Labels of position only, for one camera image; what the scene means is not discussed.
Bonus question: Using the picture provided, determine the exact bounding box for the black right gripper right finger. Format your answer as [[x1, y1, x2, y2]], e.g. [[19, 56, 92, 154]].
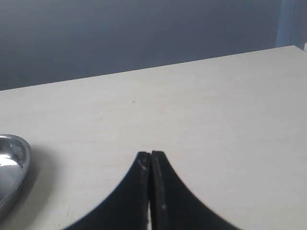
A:
[[150, 151, 238, 230]]

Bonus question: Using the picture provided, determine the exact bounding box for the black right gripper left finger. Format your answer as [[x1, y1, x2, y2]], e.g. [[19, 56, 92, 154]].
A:
[[66, 152, 151, 230]]

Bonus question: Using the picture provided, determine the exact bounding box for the round stainless steel plate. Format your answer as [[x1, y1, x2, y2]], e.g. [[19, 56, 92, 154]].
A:
[[0, 134, 31, 216]]

